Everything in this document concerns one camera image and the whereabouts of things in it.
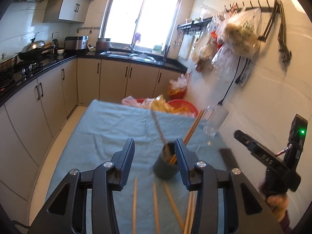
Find steel pot with lid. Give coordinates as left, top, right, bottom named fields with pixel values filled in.
left=0, top=52, right=17, bottom=72

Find silver rice cooker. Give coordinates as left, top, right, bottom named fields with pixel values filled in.
left=65, top=36, right=89, bottom=51

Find black wok with lid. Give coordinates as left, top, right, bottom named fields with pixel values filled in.
left=17, top=38, right=54, bottom=61

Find brown cooking pot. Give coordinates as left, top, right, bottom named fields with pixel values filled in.
left=96, top=38, right=111, bottom=53

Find right hand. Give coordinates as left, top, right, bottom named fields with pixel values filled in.
left=266, top=193, right=289, bottom=222

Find black electric kettle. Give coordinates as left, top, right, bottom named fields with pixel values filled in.
left=51, top=39, right=59, bottom=55

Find blue-grey towel table cover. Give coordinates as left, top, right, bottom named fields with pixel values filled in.
left=46, top=100, right=228, bottom=233

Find dark utensil holder cup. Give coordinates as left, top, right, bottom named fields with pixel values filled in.
left=153, top=142, right=179, bottom=180

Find wooden chopstick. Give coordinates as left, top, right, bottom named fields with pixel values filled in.
left=132, top=178, right=137, bottom=234
left=162, top=181, right=184, bottom=231
left=170, top=109, right=205, bottom=165
left=187, top=191, right=196, bottom=233
left=150, top=109, right=171, bottom=161
left=169, top=109, right=204, bottom=164
left=152, top=183, right=161, bottom=234
left=183, top=192, right=192, bottom=234

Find kitchen sink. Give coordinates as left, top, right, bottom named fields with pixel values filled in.
left=100, top=51, right=156, bottom=62

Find upper wall cabinets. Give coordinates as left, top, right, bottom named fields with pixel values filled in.
left=43, top=0, right=92, bottom=23

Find window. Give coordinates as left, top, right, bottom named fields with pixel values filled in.
left=100, top=0, right=182, bottom=55

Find lower kitchen cabinets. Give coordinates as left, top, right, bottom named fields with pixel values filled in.
left=1, top=58, right=179, bottom=222

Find black power cable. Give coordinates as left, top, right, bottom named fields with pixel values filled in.
left=217, top=55, right=242, bottom=106

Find black smartphone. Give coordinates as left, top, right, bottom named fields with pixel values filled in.
left=218, top=148, right=239, bottom=171

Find black wall rack shelf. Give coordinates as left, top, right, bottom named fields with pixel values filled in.
left=177, top=17, right=212, bottom=32

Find red plastic basin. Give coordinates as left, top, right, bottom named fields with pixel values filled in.
left=137, top=98, right=199, bottom=118

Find clear glass beer mug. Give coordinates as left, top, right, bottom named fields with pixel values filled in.
left=203, top=103, right=229, bottom=137

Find orange bag bin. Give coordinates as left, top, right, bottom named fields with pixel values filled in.
left=167, top=72, right=192, bottom=100

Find large hanging plastic bag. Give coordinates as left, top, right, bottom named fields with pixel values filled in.
left=216, top=8, right=261, bottom=59

